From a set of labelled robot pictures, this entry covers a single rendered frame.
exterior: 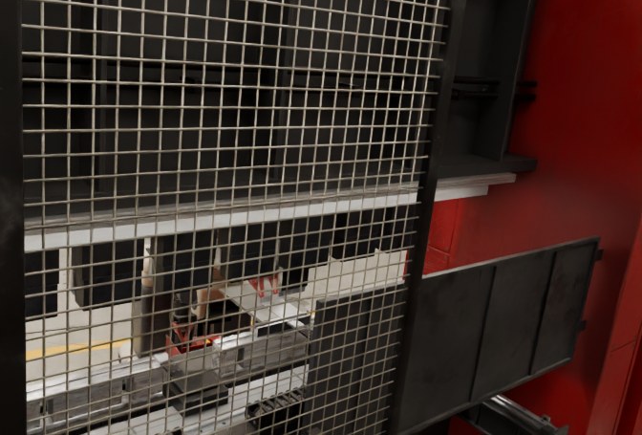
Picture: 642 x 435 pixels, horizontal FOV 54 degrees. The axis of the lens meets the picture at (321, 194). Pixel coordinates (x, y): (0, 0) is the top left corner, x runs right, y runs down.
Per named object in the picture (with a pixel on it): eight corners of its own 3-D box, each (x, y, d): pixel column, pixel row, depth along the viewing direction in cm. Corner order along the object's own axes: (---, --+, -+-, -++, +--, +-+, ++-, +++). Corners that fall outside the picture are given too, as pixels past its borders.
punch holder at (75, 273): (129, 287, 164) (131, 227, 159) (142, 300, 157) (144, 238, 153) (70, 297, 154) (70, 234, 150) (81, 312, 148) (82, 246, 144)
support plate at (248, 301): (264, 282, 222) (264, 279, 222) (308, 313, 203) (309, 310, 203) (219, 291, 211) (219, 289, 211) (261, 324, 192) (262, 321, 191)
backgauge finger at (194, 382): (180, 354, 171) (181, 337, 169) (227, 403, 151) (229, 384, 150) (137, 365, 163) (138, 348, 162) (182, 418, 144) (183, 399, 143)
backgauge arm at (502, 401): (401, 362, 228) (407, 328, 225) (560, 466, 181) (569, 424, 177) (386, 368, 223) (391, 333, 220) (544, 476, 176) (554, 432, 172)
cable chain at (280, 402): (363, 377, 167) (365, 363, 166) (378, 387, 163) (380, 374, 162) (244, 418, 144) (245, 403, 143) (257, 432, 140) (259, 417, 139)
